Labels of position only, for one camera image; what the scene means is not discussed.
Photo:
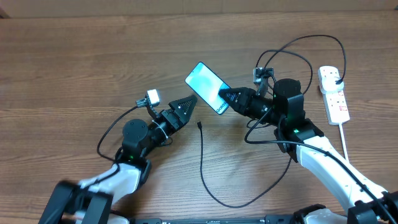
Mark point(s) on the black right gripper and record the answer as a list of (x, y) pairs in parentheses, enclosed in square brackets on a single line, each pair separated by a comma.
[(242, 106)]

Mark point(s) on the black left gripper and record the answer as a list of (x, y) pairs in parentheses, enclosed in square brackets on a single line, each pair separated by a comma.
[(181, 118)]

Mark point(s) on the Samsung Galaxy smartphone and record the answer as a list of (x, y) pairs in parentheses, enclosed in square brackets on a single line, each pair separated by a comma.
[(207, 85)]

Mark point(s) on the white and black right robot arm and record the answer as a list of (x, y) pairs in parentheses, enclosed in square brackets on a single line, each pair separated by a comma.
[(363, 200)]

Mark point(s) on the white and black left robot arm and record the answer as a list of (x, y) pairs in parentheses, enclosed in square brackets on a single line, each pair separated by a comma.
[(91, 200)]

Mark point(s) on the white charger plug adapter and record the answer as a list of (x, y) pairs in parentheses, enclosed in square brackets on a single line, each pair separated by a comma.
[(328, 82)]

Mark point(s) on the white power strip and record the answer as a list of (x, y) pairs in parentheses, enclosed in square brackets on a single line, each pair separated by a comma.
[(335, 103)]

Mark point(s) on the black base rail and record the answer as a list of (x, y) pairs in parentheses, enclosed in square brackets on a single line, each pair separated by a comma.
[(268, 219)]

